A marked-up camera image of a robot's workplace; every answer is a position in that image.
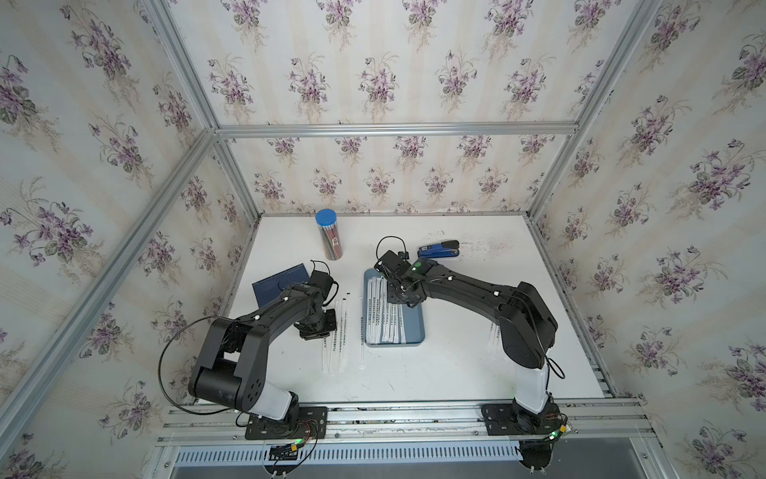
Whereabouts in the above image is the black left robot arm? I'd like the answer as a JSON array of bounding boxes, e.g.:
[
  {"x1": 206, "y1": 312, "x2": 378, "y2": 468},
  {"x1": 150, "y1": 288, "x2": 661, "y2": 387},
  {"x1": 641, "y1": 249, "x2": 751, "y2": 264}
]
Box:
[{"x1": 188, "y1": 273, "x2": 337, "y2": 423}]

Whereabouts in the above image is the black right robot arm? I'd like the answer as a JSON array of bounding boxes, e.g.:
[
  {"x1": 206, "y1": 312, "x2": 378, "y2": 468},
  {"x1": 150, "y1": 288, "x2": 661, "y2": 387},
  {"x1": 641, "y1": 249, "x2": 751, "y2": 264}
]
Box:
[{"x1": 374, "y1": 251, "x2": 559, "y2": 415}]

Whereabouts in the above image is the blue storage tray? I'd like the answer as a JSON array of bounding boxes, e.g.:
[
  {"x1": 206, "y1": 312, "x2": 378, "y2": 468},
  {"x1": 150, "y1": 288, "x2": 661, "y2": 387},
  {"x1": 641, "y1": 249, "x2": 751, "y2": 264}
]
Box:
[{"x1": 361, "y1": 269, "x2": 426, "y2": 347}]

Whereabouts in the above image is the blue stapler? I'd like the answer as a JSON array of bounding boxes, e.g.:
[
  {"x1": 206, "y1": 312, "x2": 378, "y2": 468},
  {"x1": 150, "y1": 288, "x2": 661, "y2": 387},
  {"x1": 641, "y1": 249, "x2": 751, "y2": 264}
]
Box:
[{"x1": 417, "y1": 239, "x2": 460, "y2": 259}]

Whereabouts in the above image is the dark blue book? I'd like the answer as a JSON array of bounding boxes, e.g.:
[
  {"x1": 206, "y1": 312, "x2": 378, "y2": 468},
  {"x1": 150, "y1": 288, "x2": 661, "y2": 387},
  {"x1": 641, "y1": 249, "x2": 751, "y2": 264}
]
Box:
[{"x1": 251, "y1": 265, "x2": 309, "y2": 307}]

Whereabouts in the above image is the clear tube of coloured pencils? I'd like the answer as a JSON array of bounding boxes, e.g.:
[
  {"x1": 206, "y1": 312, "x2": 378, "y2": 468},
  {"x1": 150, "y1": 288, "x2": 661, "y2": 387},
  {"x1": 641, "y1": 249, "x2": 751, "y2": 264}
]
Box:
[{"x1": 315, "y1": 209, "x2": 343, "y2": 261}]

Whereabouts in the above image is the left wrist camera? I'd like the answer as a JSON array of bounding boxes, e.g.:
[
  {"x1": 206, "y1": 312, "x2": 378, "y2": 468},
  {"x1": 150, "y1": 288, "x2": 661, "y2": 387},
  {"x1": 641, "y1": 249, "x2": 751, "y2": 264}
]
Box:
[{"x1": 307, "y1": 269, "x2": 335, "y2": 301}]

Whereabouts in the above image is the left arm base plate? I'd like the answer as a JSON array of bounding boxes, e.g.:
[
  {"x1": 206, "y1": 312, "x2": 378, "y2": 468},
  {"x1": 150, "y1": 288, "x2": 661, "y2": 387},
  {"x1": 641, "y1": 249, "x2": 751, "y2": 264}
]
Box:
[{"x1": 245, "y1": 406, "x2": 329, "y2": 440}]

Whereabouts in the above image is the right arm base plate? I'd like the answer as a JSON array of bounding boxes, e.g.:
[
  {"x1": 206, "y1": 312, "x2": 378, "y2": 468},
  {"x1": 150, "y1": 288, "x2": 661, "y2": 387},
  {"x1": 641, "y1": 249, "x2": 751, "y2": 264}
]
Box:
[{"x1": 480, "y1": 397, "x2": 567, "y2": 437}]

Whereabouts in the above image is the aluminium mounting rail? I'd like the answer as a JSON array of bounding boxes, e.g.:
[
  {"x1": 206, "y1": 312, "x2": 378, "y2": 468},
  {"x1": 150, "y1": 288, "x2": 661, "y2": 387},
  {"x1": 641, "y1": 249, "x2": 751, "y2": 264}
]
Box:
[{"x1": 157, "y1": 397, "x2": 656, "y2": 446}]

